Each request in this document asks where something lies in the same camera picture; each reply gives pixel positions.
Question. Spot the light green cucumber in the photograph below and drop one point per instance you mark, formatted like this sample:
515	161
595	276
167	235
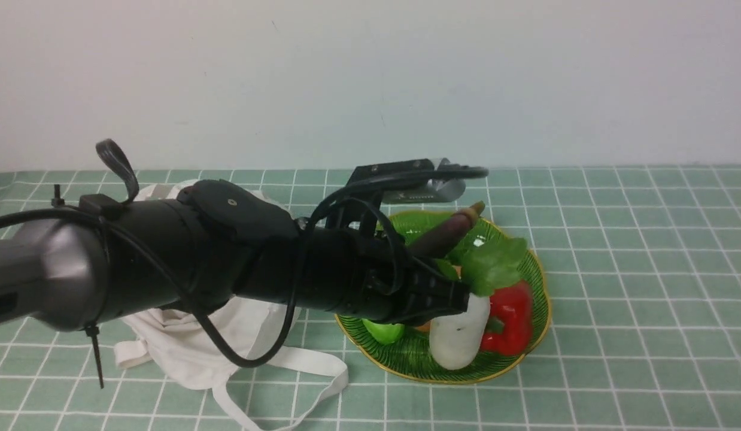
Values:
384	334

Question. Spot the white radish with green leaves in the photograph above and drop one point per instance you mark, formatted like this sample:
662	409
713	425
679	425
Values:
490	265

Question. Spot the dark purple eggplant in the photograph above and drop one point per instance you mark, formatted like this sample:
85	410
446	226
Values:
441	239

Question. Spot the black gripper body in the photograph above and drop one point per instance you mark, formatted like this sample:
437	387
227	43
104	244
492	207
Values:
347	273

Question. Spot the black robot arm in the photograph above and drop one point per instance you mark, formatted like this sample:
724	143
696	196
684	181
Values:
73	267

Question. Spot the green checkered tablecloth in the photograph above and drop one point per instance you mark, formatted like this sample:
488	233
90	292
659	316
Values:
643	267

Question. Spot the white cloth tote bag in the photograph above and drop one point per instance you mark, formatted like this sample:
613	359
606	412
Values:
179	345

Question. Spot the brown potato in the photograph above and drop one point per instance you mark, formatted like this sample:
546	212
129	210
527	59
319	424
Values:
424	328

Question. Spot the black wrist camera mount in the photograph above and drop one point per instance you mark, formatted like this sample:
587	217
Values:
414	181

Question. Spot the red bell pepper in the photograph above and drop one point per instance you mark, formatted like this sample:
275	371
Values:
509	328

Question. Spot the green leaf-shaped plate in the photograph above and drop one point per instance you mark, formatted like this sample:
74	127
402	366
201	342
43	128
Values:
410	357

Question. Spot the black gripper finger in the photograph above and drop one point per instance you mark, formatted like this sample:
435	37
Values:
432	288

